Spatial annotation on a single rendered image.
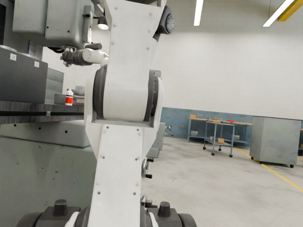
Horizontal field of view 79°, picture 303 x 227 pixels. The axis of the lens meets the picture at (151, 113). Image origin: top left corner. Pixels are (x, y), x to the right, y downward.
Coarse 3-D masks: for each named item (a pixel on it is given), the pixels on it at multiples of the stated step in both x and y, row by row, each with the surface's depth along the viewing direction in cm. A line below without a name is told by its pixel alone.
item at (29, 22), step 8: (16, 0) 103; (24, 0) 102; (32, 0) 102; (40, 0) 101; (16, 8) 103; (24, 8) 102; (32, 8) 102; (40, 8) 101; (16, 16) 103; (24, 16) 102; (32, 16) 102; (40, 16) 101; (16, 24) 103; (24, 24) 102; (32, 24) 101; (40, 24) 101; (16, 32) 104; (24, 32) 103; (32, 32) 102; (40, 32) 102; (32, 40) 114; (40, 40) 113
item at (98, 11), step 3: (96, 6) 483; (99, 6) 486; (96, 9) 499; (99, 9) 497; (102, 9) 505; (96, 12) 513; (99, 12) 512; (102, 12) 510; (96, 15) 531; (99, 15) 529; (102, 15) 528
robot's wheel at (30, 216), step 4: (32, 212) 62; (36, 212) 62; (40, 212) 63; (24, 216) 59; (28, 216) 59; (32, 216) 59; (36, 216) 59; (40, 216) 61; (20, 220) 57; (24, 220) 57; (28, 220) 57; (32, 220) 58; (36, 220) 58; (20, 224) 56; (24, 224) 56; (28, 224) 56; (32, 224) 56
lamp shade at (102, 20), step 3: (99, 18) 108; (102, 18) 107; (105, 18) 108; (99, 21) 107; (102, 21) 107; (105, 21) 107; (99, 24) 112; (102, 24) 114; (105, 24) 108; (99, 27) 112; (102, 27) 114; (105, 27) 114; (108, 27) 113
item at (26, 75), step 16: (0, 48) 64; (0, 64) 65; (16, 64) 70; (32, 64) 77; (0, 80) 65; (16, 80) 71; (32, 80) 77; (0, 96) 66; (16, 96) 71; (32, 96) 78
